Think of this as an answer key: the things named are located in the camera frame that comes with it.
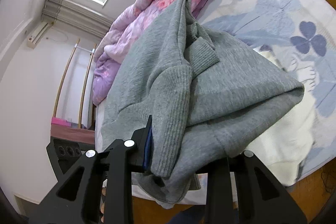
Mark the grey knit sweater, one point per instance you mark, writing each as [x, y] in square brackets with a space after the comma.
[207, 94]

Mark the grey striped curtain left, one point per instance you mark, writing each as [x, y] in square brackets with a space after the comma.
[77, 16]

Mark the white patterned bed sheet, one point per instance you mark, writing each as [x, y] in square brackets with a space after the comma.
[304, 27]

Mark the white patterned garment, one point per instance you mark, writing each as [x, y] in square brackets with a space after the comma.
[283, 147]

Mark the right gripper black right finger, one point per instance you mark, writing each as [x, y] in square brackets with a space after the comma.
[243, 190]

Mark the purple floral quilt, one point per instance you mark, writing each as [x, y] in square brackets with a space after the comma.
[123, 32]

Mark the upper wooden ballet bar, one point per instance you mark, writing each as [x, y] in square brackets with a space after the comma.
[63, 79]

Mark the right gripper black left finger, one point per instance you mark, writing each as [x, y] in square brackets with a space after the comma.
[98, 184]

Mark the white air conditioner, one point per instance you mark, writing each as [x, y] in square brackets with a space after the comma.
[37, 33]

